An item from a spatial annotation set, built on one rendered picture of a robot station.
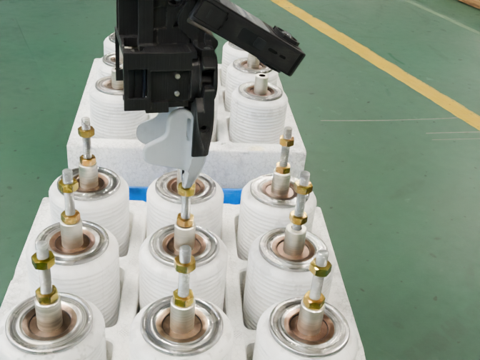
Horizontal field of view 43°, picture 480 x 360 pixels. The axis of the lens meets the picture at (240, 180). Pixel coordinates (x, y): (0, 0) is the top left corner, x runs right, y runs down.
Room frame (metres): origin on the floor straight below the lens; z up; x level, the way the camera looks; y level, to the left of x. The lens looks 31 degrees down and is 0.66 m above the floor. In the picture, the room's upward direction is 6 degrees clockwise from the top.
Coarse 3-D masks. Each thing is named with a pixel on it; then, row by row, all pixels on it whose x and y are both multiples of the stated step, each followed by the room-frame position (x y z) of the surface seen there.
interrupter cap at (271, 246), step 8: (272, 232) 0.56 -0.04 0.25; (280, 232) 0.57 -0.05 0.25; (264, 240) 0.55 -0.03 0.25; (272, 240) 0.55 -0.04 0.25; (280, 240) 0.55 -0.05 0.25; (312, 240) 0.56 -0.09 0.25; (320, 240) 0.56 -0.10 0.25; (264, 248) 0.53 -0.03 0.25; (272, 248) 0.54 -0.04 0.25; (280, 248) 0.54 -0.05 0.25; (304, 248) 0.55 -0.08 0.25; (312, 248) 0.54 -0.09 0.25; (320, 248) 0.54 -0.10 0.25; (264, 256) 0.52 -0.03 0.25; (272, 256) 0.52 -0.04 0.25; (280, 256) 0.52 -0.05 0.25; (288, 256) 0.53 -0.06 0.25; (296, 256) 0.53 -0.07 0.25; (304, 256) 0.53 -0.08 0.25; (312, 256) 0.53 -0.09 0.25; (272, 264) 0.51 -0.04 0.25; (280, 264) 0.51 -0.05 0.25; (288, 264) 0.51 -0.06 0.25; (296, 264) 0.51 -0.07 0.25; (304, 264) 0.51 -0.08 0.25
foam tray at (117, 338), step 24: (48, 216) 0.65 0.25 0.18; (144, 216) 0.68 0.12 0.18; (24, 264) 0.56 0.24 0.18; (120, 264) 0.57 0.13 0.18; (240, 264) 0.59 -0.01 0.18; (336, 264) 0.61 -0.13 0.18; (24, 288) 0.52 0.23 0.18; (120, 288) 0.57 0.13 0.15; (240, 288) 0.58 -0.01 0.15; (336, 288) 0.57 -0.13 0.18; (0, 312) 0.48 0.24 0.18; (120, 312) 0.49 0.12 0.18; (240, 312) 0.51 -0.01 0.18; (120, 336) 0.46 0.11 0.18; (240, 336) 0.47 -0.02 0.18
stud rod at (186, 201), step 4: (184, 196) 0.52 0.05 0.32; (188, 196) 0.52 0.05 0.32; (184, 200) 0.52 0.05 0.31; (188, 200) 0.52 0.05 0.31; (184, 204) 0.52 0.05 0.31; (188, 204) 0.52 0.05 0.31; (184, 208) 0.52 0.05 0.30; (188, 208) 0.52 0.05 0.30; (184, 212) 0.52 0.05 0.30; (188, 212) 0.53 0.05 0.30; (184, 216) 0.52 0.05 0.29; (188, 216) 0.53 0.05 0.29
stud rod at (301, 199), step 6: (300, 174) 0.54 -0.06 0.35; (306, 174) 0.54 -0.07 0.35; (300, 180) 0.54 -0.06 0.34; (306, 180) 0.54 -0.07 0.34; (300, 198) 0.54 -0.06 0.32; (300, 204) 0.54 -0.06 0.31; (300, 210) 0.54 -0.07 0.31; (300, 216) 0.54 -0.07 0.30; (294, 228) 0.54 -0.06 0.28; (300, 228) 0.54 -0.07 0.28
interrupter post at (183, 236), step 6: (174, 228) 0.53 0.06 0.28; (180, 228) 0.52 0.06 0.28; (186, 228) 0.52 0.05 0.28; (192, 228) 0.52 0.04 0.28; (174, 234) 0.52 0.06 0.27; (180, 234) 0.52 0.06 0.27; (186, 234) 0.52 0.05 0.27; (192, 234) 0.52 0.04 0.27; (174, 240) 0.52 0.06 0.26; (180, 240) 0.52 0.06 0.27; (186, 240) 0.52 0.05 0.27; (192, 240) 0.52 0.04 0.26; (174, 246) 0.52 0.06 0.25; (192, 246) 0.52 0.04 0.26
